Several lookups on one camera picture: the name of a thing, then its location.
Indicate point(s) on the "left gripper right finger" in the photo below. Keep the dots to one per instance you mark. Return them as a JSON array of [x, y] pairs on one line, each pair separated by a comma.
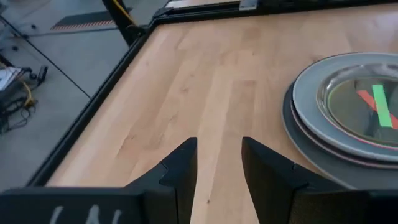
[[295, 202]]

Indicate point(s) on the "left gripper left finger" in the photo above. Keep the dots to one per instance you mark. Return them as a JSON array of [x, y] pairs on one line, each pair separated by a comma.
[[155, 202]]

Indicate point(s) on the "dark glossy plate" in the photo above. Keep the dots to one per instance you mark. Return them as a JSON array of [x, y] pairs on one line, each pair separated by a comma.
[[345, 105]]

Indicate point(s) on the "light grey plate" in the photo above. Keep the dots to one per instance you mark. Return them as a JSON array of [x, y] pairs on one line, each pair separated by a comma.
[[306, 93]]

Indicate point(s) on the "large grey plate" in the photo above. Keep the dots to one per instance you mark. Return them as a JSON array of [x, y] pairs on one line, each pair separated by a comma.
[[306, 152]]

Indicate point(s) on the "red strip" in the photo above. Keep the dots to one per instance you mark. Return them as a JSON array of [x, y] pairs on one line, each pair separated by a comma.
[[367, 99]]

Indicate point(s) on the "green strip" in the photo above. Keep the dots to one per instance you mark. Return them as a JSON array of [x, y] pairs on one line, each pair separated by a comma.
[[382, 105]]

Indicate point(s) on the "black striped floor mat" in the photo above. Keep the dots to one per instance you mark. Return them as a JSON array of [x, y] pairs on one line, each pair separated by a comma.
[[81, 21]]

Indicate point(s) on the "black post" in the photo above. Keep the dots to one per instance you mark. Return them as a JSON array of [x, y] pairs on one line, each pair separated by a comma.
[[119, 21]]

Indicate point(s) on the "metal bracket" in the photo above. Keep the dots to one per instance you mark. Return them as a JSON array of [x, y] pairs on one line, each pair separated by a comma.
[[248, 4]]

